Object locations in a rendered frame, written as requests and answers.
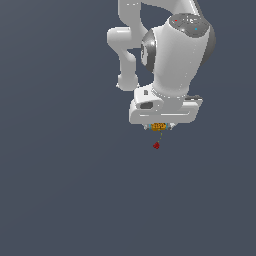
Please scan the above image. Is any small orange object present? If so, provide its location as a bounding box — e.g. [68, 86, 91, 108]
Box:
[150, 122, 167, 132]

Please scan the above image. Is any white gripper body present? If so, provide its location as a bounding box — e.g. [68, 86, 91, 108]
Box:
[128, 85, 204, 126]

